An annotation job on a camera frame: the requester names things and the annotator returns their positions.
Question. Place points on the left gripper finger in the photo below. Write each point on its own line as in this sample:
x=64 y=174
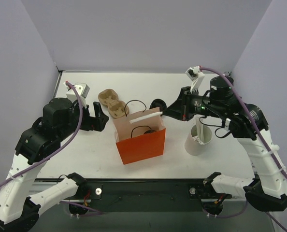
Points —
x=97 y=109
x=99 y=123

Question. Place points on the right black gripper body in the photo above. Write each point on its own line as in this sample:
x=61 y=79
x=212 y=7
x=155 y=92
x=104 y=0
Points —
x=185 y=103

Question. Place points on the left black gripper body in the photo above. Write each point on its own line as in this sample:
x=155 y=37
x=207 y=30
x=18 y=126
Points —
x=90 y=120

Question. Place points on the single white straw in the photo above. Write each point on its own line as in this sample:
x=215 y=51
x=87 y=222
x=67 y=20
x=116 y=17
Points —
x=145 y=117

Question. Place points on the orange paper bag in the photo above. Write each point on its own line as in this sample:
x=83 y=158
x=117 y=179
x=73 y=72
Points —
x=131 y=142

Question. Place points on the black cup lid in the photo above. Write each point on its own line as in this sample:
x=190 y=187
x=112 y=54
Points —
x=149 y=131

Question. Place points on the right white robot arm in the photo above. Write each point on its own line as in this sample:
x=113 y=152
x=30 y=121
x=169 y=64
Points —
x=267 y=190

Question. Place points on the stack of black lids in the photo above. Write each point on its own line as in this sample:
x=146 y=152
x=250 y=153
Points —
x=158 y=103

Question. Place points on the white wrapped straws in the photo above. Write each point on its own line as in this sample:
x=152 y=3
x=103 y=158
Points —
x=199 y=128

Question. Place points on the white straw holder cup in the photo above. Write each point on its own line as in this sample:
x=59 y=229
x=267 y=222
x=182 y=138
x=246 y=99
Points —
x=193 y=145

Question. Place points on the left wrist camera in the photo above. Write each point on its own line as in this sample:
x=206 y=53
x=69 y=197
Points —
x=81 y=88

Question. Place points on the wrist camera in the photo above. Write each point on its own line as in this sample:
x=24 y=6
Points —
x=81 y=88
x=196 y=75

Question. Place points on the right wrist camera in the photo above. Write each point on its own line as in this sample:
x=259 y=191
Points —
x=196 y=75

